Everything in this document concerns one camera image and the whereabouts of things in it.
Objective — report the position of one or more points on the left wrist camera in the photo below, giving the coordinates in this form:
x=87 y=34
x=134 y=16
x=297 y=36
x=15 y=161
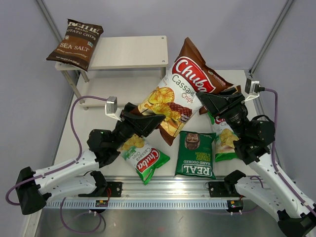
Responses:
x=111 y=106

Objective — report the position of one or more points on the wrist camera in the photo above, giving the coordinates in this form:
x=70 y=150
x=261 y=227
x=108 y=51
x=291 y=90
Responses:
x=111 y=106
x=253 y=89

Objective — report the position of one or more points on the green Chuba cassava bag centre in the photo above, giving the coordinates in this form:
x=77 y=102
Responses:
x=143 y=157

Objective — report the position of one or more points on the white wooden two-tier shelf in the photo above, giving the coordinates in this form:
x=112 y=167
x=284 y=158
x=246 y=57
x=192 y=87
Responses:
x=128 y=68

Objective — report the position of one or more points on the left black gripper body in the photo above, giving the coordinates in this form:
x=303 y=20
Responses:
x=122 y=133

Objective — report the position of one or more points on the green chuba cassava bag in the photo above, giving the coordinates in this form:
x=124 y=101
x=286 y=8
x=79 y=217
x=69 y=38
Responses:
x=143 y=157
x=224 y=139

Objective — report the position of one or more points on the white slotted cable duct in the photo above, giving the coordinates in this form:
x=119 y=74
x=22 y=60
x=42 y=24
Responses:
x=138 y=204

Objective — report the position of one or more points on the brown Chuba cassava bag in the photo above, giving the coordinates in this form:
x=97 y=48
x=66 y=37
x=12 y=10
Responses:
x=203 y=110
x=175 y=96

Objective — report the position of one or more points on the green Chuba cassava bag right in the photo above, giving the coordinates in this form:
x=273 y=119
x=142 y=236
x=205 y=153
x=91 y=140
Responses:
x=224 y=139

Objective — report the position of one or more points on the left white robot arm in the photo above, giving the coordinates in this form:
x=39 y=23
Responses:
x=81 y=175

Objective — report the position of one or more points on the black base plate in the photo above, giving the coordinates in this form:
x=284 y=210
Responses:
x=217 y=189
x=113 y=189

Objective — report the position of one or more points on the green Real chips bag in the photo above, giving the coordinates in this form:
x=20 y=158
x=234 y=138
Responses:
x=195 y=155

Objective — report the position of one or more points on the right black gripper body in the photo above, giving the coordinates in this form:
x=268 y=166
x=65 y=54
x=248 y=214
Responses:
x=235 y=117

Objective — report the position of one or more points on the brown Kettle sea salt bag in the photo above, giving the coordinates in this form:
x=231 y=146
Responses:
x=78 y=45

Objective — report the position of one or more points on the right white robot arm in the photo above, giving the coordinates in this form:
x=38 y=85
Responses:
x=294 y=212

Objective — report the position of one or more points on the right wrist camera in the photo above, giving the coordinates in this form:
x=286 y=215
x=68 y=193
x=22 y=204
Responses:
x=253 y=89

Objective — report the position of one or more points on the aluminium mounting rail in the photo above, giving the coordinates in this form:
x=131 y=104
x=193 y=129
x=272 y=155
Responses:
x=161 y=188

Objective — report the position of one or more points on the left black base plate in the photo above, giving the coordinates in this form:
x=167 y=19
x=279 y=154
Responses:
x=113 y=189

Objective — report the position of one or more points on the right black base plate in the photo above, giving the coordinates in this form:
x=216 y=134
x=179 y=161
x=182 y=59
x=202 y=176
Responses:
x=217 y=189

